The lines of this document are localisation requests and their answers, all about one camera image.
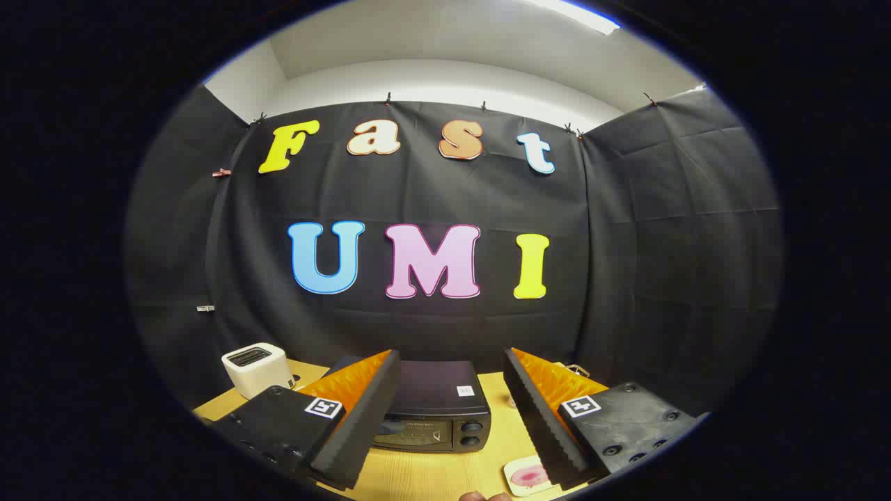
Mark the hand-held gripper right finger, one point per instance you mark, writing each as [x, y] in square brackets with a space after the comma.
[536, 417]

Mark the white toaster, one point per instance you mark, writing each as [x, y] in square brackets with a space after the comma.
[257, 376]

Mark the cream square cherry-print plate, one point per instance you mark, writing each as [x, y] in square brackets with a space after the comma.
[518, 490]

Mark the pink round food slice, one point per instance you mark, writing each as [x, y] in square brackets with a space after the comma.
[529, 476]

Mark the black toaster oven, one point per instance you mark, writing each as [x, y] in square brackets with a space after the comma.
[438, 396]

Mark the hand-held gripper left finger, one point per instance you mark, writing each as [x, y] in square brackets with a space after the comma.
[369, 417]

